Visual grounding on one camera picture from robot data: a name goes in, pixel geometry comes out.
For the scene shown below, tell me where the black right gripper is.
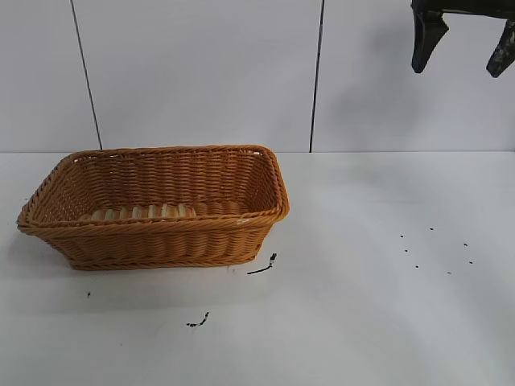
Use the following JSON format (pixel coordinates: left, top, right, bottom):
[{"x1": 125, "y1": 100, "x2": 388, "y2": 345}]
[{"x1": 410, "y1": 0, "x2": 515, "y2": 78}]

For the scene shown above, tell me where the long striped bread loaf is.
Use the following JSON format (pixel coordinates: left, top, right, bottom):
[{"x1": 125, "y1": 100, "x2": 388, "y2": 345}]
[{"x1": 78, "y1": 203, "x2": 199, "y2": 223}]

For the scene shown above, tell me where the brown woven wicker basket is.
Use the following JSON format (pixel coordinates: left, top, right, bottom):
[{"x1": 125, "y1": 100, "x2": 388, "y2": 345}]
[{"x1": 16, "y1": 144, "x2": 291, "y2": 272}]

